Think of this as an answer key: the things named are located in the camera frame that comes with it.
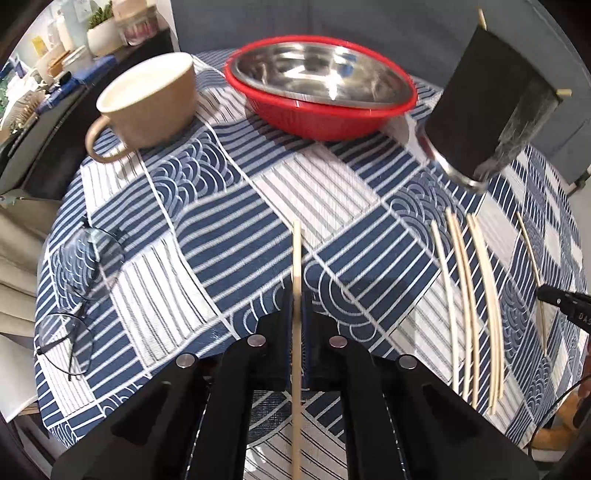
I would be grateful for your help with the glass candle jar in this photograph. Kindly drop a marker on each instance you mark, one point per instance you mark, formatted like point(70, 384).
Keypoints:
point(136, 20)

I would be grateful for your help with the chopstick in holder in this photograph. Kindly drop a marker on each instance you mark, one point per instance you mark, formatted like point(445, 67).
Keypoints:
point(481, 19)

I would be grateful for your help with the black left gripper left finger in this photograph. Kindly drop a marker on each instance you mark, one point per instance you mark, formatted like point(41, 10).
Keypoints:
point(191, 420)

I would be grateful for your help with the stainless steel bowl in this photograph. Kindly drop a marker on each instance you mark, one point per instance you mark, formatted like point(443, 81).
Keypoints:
point(320, 73)

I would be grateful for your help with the black wire-rim eyeglasses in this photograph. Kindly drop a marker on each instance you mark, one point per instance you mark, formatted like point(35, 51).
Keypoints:
point(88, 267)

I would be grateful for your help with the black chopstick holder cup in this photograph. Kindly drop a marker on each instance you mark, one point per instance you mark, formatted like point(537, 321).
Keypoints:
point(495, 103)

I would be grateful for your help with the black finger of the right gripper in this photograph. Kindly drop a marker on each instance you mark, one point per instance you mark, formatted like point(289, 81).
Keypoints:
point(574, 305)

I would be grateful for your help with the red plastic basin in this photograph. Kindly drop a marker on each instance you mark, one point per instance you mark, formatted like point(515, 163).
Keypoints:
point(317, 122)

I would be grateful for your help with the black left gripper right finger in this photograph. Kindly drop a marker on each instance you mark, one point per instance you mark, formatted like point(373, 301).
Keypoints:
point(401, 421)

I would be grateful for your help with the blue box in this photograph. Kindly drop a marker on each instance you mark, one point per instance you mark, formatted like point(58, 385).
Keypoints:
point(84, 77)

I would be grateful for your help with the beige ceramic mug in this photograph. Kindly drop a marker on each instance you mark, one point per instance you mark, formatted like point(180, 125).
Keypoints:
point(146, 105)

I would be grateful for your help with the blue patterned tablecloth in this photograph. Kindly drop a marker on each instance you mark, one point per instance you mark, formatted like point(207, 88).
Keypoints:
point(206, 225)

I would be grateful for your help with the black side cabinet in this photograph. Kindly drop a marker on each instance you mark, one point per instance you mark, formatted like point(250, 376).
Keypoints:
point(45, 161)

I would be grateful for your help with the small potted plant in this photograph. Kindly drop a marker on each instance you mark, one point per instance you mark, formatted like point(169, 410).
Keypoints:
point(103, 36)

